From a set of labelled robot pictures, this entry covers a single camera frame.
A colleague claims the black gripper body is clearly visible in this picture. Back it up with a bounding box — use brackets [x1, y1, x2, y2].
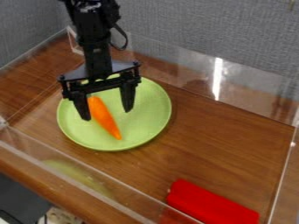
[57, 45, 141, 100]

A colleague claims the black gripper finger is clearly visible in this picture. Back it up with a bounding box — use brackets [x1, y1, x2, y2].
[70, 91, 90, 121]
[120, 83, 136, 113]

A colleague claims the orange toy carrot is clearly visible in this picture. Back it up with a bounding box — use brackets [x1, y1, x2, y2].
[88, 96, 121, 140]

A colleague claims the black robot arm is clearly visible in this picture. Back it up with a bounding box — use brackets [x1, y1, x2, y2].
[57, 0, 141, 121]

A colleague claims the light green plate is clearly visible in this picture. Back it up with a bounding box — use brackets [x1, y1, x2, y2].
[56, 78, 172, 151]

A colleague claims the red cloth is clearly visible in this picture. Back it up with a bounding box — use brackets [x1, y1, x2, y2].
[165, 179, 258, 224]

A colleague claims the clear acrylic enclosure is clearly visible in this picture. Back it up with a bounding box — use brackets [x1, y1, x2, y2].
[0, 32, 299, 224]

